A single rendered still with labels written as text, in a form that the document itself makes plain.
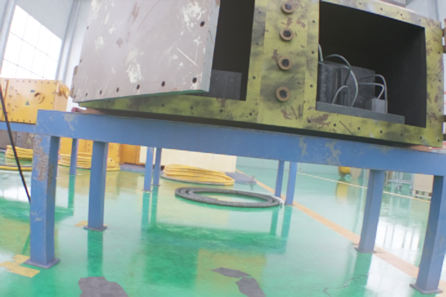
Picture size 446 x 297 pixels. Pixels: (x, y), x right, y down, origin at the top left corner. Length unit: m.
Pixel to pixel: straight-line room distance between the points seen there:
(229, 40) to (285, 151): 0.84
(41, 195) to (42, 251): 0.23
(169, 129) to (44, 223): 0.63
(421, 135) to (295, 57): 0.61
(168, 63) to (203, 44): 0.11
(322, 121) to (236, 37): 0.83
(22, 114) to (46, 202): 3.26
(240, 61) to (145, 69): 1.01
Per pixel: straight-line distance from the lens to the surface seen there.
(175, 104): 1.13
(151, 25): 0.87
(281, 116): 1.14
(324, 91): 1.28
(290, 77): 1.17
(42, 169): 1.32
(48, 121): 1.32
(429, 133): 1.42
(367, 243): 2.14
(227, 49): 1.79
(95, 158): 1.95
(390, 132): 1.30
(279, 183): 4.61
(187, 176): 5.49
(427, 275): 1.59
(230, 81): 1.34
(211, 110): 1.12
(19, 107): 4.57
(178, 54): 0.74
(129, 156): 7.94
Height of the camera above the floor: 0.54
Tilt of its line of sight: 1 degrees up
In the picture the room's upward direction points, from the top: 6 degrees clockwise
